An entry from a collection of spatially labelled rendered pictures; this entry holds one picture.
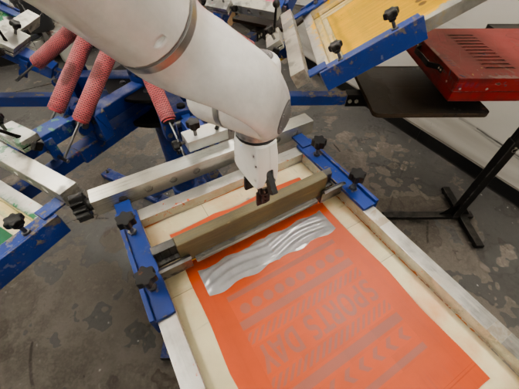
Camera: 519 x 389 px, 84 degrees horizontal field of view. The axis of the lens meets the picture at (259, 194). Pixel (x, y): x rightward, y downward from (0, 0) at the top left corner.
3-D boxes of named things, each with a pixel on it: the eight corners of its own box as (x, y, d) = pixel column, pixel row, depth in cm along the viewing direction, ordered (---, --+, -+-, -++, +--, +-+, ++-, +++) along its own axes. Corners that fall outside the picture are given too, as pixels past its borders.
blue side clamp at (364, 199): (371, 215, 80) (379, 199, 75) (357, 222, 79) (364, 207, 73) (306, 154, 97) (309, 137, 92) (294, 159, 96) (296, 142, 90)
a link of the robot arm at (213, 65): (90, 56, 25) (206, 129, 45) (215, 93, 21) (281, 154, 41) (124, -38, 25) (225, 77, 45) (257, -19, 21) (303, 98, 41)
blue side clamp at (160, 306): (181, 320, 62) (174, 309, 57) (158, 333, 60) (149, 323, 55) (143, 222, 79) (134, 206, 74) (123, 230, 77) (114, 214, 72)
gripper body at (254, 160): (224, 118, 53) (228, 164, 61) (252, 149, 47) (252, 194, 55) (259, 106, 55) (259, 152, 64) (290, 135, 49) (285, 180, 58)
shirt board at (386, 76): (439, 82, 144) (446, 65, 138) (479, 130, 118) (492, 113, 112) (171, 82, 144) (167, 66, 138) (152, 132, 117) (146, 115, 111)
